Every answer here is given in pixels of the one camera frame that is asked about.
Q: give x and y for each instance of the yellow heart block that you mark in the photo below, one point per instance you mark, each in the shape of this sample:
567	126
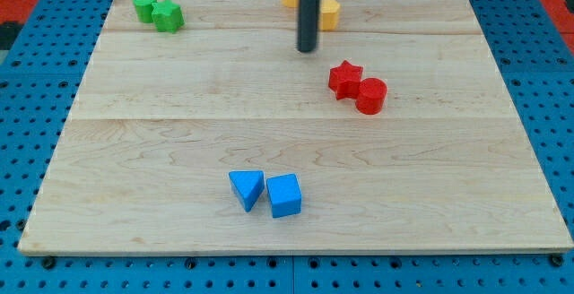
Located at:
329	15

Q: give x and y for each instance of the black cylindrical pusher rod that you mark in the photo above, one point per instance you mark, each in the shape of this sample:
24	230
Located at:
307	25

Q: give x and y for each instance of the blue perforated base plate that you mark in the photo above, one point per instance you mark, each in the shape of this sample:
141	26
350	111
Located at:
43	70

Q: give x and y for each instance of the blue cube block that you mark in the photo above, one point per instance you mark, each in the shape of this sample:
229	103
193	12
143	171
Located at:
284	195

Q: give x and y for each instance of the green star block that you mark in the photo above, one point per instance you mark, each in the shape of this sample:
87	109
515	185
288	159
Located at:
167	16

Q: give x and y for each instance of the wooden board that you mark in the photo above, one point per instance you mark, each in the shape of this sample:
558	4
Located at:
160	120

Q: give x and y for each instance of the red circle block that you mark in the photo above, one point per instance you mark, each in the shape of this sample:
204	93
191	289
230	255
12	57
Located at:
371	96

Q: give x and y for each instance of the red star block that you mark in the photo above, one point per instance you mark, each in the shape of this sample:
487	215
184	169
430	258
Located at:
344	80

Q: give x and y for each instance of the blue triangle block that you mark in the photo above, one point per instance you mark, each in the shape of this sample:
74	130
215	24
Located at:
247	185

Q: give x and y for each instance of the green circle block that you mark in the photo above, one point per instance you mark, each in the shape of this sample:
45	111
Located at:
143	10

